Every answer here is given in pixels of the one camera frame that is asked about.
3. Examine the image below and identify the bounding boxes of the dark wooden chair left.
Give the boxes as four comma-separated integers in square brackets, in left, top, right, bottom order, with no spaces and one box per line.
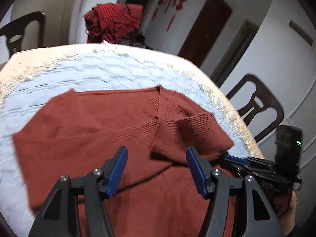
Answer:
[1,11,46,58]

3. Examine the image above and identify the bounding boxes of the dark wooden chair right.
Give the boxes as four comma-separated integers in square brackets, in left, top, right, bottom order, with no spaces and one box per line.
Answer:
[226,74,284,142]

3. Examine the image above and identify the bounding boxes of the quilted light blue table cover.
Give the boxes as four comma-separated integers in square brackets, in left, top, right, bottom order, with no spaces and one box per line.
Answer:
[1,43,263,236]

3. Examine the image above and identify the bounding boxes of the red checked cloth pile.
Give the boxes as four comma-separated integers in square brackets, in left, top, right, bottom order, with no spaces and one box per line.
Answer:
[84,3,143,44]

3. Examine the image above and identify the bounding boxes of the dark red wooden door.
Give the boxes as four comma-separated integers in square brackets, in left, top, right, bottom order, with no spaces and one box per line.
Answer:
[178,0,232,67]

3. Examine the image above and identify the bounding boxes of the rust red knit sweater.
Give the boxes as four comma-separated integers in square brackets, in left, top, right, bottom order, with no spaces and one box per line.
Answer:
[13,86,233,236]

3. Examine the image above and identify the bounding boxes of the right hand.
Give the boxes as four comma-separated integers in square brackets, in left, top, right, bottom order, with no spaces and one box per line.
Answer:
[274,191,297,236]

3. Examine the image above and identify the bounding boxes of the dark framed window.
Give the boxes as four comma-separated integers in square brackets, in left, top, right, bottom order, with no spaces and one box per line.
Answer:
[210,19,259,88]

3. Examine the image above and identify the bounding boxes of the dark wooden chair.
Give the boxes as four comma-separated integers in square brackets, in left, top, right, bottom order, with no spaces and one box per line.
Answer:
[226,74,284,142]
[1,11,46,58]

